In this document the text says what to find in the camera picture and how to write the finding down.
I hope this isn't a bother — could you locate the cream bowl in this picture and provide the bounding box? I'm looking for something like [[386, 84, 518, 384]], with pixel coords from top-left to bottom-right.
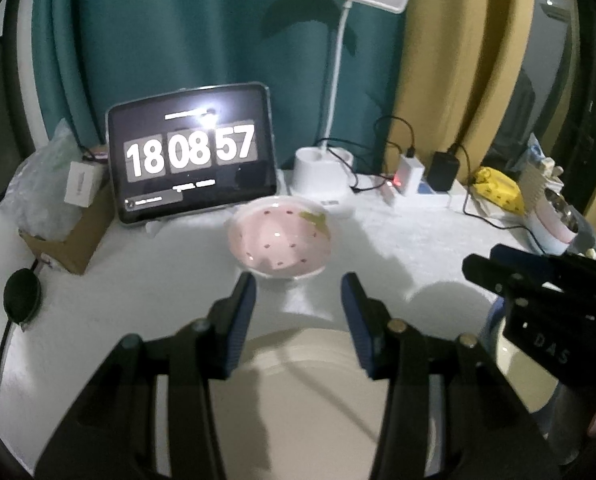
[[495, 325, 564, 411]]

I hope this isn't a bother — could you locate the white woven basket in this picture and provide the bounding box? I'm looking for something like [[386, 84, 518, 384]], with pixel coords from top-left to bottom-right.
[[520, 160, 566, 221]]

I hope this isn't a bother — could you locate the white tablecloth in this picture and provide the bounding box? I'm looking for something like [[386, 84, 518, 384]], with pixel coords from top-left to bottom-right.
[[0, 160, 596, 480]]

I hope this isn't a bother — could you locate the black charger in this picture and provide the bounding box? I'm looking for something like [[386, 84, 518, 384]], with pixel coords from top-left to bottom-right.
[[425, 150, 461, 192]]

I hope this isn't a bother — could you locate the white power strip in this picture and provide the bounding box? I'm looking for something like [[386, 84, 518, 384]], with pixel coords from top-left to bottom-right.
[[350, 172, 471, 213]]

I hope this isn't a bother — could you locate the dark glass window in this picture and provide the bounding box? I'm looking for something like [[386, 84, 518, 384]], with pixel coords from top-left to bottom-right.
[[493, 0, 596, 196]]

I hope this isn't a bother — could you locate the tablet with clock display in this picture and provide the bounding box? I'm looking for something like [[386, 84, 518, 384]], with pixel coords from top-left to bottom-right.
[[105, 82, 279, 226]]

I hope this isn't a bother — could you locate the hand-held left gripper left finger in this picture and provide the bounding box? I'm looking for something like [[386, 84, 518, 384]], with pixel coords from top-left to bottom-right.
[[35, 272, 257, 480]]

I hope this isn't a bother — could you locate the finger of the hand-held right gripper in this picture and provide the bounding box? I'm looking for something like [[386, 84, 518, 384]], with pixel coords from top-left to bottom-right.
[[462, 252, 596, 321], [489, 243, 596, 281]]

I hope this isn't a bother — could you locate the small white box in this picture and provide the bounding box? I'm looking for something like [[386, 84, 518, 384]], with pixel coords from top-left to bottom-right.
[[62, 160, 98, 207]]

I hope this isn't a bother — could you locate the white charger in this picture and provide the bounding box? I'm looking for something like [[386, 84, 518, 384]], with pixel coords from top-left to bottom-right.
[[395, 147, 425, 196]]

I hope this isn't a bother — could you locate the cardboard box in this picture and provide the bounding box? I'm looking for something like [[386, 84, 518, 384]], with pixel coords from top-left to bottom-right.
[[18, 145, 116, 276]]

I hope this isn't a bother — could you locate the pink strawberry bowl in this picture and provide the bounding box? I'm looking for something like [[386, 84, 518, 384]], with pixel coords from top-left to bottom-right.
[[227, 196, 336, 280]]

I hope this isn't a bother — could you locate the black round disc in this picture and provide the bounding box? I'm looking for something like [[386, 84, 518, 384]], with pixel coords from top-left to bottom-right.
[[2, 267, 43, 323]]

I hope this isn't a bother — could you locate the black cable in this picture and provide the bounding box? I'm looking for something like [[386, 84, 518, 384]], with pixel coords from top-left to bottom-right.
[[318, 115, 417, 196], [448, 142, 551, 256]]

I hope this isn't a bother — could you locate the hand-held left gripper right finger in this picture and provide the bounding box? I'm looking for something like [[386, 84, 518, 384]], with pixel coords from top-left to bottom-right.
[[340, 272, 564, 480]]

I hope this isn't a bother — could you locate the blue white snack packet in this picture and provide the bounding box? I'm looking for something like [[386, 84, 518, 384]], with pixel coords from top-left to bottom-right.
[[525, 132, 554, 167]]

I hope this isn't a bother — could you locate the clear plastic bag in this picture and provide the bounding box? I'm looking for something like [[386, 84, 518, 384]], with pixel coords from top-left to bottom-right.
[[5, 120, 86, 241]]

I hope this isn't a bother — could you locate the green curtain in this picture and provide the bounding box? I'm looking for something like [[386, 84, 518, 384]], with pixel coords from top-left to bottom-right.
[[30, 0, 413, 171]]

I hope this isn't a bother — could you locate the yellow wet wipes pack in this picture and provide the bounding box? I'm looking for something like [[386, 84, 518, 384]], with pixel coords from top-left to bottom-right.
[[470, 166, 529, 218]]

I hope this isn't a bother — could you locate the steel bowl pink outside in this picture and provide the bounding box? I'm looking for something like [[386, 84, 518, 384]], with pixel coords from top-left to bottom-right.
[[530, 195, 586, 256]]

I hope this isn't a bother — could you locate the beige plate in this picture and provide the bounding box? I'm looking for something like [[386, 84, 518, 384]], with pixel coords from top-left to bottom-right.
[[208, 327, 443, 480]]

